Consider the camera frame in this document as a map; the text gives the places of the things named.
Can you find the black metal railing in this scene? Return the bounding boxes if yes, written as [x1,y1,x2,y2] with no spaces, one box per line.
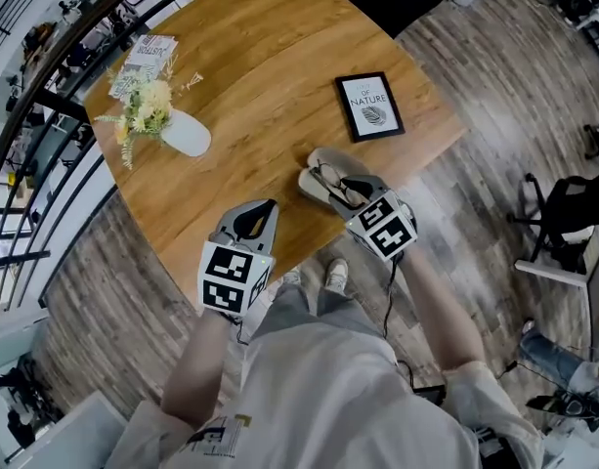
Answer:
[0,0,193,318]

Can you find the white cabinet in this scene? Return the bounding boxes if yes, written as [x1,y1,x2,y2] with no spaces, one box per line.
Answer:
[9,390,130,469]

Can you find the folded newspaper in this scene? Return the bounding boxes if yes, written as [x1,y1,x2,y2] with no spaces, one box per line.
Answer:
[107,33,180,103]

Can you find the black eyeglasses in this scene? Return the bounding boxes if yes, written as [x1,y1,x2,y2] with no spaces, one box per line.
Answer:
[314,160,374,210]

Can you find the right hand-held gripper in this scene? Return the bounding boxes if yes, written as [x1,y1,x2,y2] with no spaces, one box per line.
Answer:
[327,174,419,264]

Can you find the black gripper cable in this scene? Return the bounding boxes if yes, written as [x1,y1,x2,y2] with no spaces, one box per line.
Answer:
[380,254,406,341]
[229,313,254,347]

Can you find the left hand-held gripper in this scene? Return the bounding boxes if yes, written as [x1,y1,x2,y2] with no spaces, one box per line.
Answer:
[196,198,281,319]

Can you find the person's right forearm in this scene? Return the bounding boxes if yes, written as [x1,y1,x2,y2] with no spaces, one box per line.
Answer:
[400,246,488,376]

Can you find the grey trousers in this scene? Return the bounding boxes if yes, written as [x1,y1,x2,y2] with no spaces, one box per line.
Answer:
[249,280,399,362]

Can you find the white printed shirt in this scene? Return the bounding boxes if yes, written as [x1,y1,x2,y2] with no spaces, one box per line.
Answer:
[102,319,545,469]

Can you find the beige glasses case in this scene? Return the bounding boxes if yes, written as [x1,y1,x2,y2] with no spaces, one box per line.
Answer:
[297,146,386,210]

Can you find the black floor cable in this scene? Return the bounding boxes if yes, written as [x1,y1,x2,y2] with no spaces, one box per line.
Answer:
[496,358,577,393]

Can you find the pale yellow flower bouquet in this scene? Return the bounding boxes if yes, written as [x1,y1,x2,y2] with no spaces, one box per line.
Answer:
[92,54,205,171]

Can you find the white right shoe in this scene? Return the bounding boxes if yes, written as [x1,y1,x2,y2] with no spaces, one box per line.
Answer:
[322,257,351,293]

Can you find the white ceramic vase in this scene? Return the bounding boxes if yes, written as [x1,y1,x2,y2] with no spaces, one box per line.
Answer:
[160,110,214,158]

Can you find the black framed leaf picture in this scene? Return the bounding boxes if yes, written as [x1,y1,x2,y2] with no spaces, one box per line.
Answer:
[333,70,407,145]

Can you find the person's left forearm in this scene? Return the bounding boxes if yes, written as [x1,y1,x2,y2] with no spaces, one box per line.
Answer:
[160,306,233,430]

